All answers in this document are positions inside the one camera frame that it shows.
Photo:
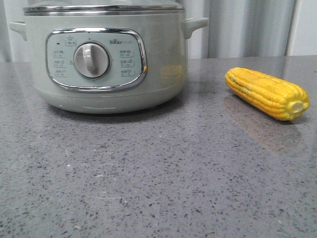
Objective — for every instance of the yellow corn cob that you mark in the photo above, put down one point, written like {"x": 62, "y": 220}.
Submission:
{"x": 276, "y": 97}

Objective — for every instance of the white pleated curtain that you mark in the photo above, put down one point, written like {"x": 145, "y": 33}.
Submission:
{"x": 202, "y": 28}

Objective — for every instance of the pale green electric cooking pot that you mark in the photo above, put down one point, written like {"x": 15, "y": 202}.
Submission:
{"x": 107, "y": 58}

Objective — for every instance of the glass pot lid with knob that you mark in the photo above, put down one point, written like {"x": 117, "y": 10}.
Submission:
{"x": 100, "y": 5}

